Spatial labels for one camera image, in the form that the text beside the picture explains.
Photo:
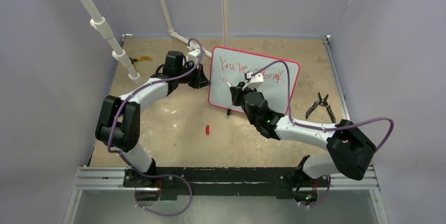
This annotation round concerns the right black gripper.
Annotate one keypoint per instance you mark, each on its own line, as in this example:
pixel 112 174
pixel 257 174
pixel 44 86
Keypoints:
pixel 238 92

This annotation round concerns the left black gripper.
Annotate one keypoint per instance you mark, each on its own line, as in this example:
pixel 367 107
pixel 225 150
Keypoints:
pixel 200 79

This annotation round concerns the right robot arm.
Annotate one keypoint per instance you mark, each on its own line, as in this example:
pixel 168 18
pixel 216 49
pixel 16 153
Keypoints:
pixel 348 150

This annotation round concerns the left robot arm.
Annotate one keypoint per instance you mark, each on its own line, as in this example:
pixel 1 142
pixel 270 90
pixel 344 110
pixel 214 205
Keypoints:
pixel 119 122

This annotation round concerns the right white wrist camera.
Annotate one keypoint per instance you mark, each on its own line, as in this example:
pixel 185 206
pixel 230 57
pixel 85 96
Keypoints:
pixel 253 81

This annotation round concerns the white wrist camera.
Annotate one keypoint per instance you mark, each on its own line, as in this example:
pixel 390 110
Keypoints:
pixel 253 81
pixel 194 56

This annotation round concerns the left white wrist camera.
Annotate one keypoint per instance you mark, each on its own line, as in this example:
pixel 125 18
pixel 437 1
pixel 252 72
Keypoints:
pixel 194 56

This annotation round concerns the yellow-handled pliers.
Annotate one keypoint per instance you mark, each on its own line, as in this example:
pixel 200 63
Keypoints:
pixel 138 59

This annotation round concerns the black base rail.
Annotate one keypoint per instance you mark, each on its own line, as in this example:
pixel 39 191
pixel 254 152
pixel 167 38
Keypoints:
pixel 171 182

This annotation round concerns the white PVC pipe frame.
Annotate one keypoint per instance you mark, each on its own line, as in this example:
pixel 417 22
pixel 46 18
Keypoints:
pixel 98 22

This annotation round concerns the aluminium extrusion frame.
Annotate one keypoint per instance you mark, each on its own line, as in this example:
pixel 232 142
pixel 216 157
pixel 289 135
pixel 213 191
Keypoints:
pixel 99 196

